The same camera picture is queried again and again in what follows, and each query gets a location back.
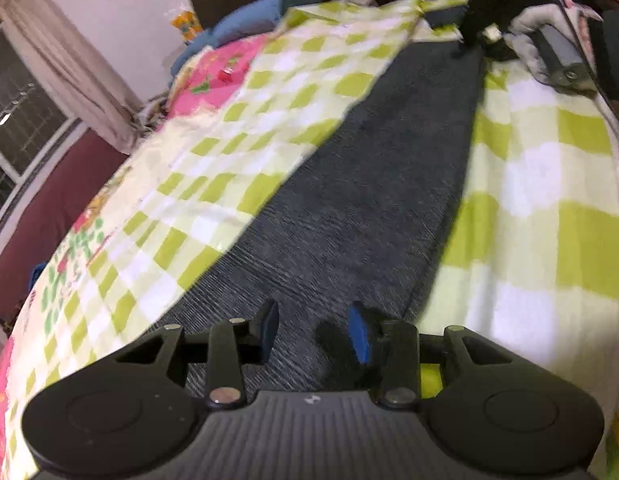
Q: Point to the green checked printed blanket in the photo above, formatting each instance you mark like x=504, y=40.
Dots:
x=534, y=200

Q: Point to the dark grey pants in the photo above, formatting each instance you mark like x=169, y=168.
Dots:
x=369, y=200

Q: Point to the blue pillow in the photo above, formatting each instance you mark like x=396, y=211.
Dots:
x=259, y=12

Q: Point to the yellow snack bag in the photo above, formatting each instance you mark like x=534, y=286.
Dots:
x=185, y=24

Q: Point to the person's right hand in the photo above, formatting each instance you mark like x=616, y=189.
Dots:
x=532, y=22

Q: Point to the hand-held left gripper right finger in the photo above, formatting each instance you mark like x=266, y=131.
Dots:
x=360, y=337

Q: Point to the beige curtain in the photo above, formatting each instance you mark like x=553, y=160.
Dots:
x=74, y=65

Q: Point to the blue bag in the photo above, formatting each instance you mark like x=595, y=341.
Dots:
x=37, y=272

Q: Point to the blue cloth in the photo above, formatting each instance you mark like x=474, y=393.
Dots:
x=189, y=52

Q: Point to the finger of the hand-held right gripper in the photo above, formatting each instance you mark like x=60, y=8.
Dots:
x=482, y=15

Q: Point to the barred window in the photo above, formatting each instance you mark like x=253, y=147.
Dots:
x=24, y=110

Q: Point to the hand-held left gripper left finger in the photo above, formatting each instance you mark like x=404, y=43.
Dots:
x=269, y=330

